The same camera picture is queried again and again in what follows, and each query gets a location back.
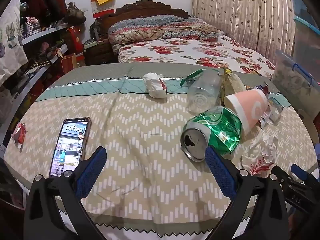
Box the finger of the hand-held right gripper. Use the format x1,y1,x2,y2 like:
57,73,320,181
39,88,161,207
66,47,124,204
271,165,292,188
291,164,320,184

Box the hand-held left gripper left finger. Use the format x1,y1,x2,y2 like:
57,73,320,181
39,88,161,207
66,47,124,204
24,146,107,240

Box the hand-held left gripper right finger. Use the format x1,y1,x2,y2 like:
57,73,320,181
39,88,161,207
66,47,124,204
200,145,292,240

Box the crushed green drink can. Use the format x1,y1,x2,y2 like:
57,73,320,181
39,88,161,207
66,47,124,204
182,106,243,162

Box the clear plastic bottle green cap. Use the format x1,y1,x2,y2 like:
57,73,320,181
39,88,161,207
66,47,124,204
180,69,223,114

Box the crumpled white red-print wrapper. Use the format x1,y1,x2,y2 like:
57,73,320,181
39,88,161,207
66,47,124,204
241,132,279,177

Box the smartphone with dark case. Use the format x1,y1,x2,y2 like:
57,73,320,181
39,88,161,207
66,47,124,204
49,117,92,179

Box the zigzag patterned tablecloth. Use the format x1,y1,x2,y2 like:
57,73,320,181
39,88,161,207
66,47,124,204
4,62,318,240

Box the pink paper cup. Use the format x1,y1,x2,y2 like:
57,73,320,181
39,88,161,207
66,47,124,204
224,88,268,135

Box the red snack wrapper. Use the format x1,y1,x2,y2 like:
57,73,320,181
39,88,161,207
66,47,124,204
11,122,27,148

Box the colourful snack wrapper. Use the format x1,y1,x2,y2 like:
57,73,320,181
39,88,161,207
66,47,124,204
246,84,270,97

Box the yellow cardboard box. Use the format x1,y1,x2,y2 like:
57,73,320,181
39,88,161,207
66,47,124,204
220,69,247,105

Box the crumpled white paper wrapper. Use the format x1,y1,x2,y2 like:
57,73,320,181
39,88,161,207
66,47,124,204
143,72,167,97

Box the brown red paper bag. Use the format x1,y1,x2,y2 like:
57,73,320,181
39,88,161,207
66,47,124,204
59,53,78,74

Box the dark wooden nightstand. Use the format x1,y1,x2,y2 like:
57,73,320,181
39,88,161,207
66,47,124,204
85,40,118,67

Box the floral bedsheet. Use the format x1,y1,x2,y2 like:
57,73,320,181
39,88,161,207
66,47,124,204
117,35,275,80

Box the red gift bag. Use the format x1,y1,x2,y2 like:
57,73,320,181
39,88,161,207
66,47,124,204
66,26,85,67

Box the clear storage box teal lid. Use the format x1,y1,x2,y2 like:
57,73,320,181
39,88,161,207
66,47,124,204
292,15,320,68

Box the houndstooth patterned box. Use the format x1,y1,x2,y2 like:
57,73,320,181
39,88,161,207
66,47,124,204
21,20,42,39

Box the white embroidered cloth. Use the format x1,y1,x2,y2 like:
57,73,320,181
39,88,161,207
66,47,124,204
0,0,28,80

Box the folded floral quilt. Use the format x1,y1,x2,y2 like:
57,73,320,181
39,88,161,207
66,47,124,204
107,15,222,44

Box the brown handbag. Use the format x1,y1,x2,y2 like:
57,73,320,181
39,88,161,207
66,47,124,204
65,2,87,25

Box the leaf patterned curtain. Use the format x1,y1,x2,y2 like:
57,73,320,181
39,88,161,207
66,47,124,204
191,0,297,65

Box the clear storage box dark label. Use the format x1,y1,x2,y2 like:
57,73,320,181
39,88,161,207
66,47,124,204
290,0,313,19

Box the carved wooden headboard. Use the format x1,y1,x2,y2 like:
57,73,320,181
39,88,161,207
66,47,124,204
96,0,190,30

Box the dark hanging clothes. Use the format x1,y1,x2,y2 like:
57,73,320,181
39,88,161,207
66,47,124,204
21,0,67,28

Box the clear storage box blue handle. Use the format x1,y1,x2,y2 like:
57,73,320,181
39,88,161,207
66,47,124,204
271,50,320,105

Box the black strap bag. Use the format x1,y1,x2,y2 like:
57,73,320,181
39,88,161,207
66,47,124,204
89,20,110,42

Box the white wall shelf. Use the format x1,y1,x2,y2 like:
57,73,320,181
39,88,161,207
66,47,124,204
0,22,83,155

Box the red wall calendar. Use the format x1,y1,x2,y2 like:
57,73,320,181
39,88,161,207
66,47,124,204
90,0,116,18

